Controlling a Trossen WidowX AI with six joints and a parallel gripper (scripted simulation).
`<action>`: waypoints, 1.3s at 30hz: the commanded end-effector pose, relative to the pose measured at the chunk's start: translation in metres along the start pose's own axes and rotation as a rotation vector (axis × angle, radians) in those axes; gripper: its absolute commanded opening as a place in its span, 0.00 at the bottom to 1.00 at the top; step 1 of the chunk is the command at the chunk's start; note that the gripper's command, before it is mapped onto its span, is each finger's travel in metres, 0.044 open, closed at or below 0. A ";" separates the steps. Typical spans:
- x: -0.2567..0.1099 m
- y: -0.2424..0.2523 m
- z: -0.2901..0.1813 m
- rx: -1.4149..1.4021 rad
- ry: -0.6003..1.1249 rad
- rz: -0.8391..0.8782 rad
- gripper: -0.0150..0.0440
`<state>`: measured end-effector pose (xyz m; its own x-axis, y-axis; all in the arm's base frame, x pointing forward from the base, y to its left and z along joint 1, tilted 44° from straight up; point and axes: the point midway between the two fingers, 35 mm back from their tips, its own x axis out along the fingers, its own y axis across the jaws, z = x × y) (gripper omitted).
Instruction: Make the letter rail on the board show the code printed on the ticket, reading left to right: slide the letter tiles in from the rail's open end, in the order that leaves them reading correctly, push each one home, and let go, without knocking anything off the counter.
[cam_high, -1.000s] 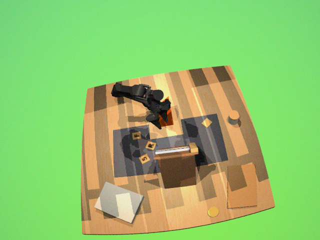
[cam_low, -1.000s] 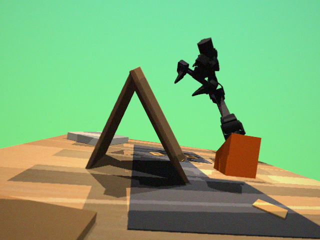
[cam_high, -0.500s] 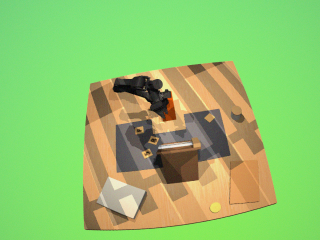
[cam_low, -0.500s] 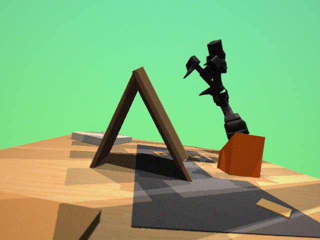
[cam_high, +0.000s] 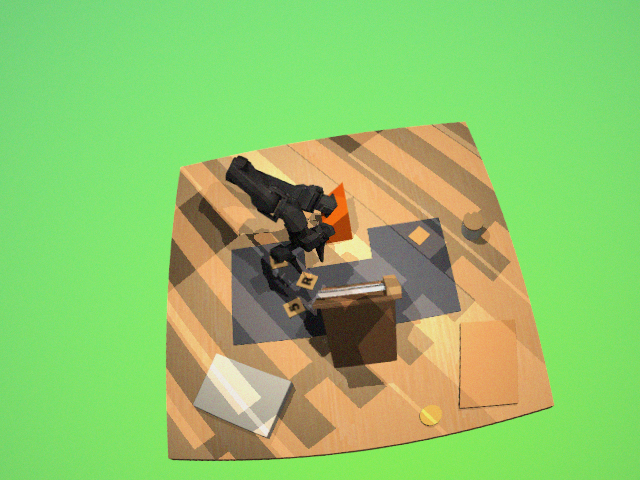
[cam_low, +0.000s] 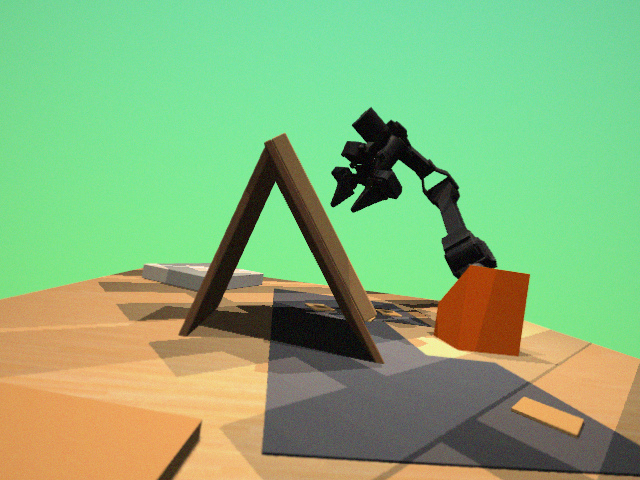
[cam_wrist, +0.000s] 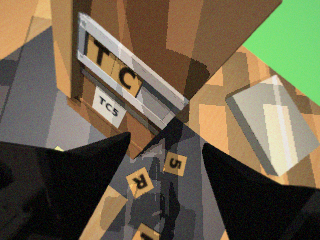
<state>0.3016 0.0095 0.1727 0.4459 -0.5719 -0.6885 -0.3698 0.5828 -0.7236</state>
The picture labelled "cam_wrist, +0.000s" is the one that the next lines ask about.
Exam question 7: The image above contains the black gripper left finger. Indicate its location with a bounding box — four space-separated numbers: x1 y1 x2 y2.
0 132 131 240

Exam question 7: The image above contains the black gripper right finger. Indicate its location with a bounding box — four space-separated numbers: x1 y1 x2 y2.
202 143 320 240

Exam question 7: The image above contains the grey flat rectangular box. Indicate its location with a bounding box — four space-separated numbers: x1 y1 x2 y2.
225 75 320 177

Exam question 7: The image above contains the white paper ticket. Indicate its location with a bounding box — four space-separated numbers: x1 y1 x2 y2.
92 86 127 128

